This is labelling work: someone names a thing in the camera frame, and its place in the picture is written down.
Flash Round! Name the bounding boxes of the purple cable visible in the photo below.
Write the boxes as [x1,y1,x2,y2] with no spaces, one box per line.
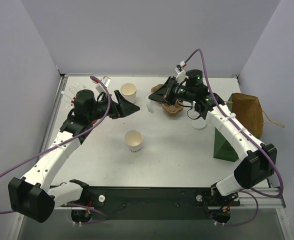
[185,48,285,227]
[0,75,113,225]

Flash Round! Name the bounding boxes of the white paper coffee cup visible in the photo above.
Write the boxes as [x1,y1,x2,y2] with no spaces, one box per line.
[124,130,143,152]

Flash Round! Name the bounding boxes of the brown pulp cup carrier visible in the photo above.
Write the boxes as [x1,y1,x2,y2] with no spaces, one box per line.
[151,84,183,116]

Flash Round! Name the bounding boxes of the aluminium frame rail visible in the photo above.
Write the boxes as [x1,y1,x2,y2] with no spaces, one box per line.
[238,189,286,209]

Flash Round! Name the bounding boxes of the stacked white paper cups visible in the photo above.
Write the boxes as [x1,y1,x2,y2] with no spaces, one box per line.
[120,83,137,104]

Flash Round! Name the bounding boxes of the green paper takeout bag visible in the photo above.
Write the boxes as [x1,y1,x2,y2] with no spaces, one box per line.
[213,93,285,163]

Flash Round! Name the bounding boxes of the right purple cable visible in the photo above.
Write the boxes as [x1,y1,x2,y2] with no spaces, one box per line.
[185,48,285,227]

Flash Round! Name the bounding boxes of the red straw holder cup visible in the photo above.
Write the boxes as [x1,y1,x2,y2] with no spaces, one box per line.
[72,96,98,125]

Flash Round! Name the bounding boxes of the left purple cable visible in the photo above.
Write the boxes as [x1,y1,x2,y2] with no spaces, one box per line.
[0,75,113,225]

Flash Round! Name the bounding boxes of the clear plastic cup lid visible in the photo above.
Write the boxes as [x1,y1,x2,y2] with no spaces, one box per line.
[189,110,207,130]

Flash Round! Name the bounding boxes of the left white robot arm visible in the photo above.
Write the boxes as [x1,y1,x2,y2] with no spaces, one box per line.
[8,89,140,223]

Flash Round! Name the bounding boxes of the white wrapped straws bundle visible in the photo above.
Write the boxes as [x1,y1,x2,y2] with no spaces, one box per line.
[60,83,86,109]

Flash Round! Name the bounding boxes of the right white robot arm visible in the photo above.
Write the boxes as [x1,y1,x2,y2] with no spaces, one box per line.
[148,70,277,197]

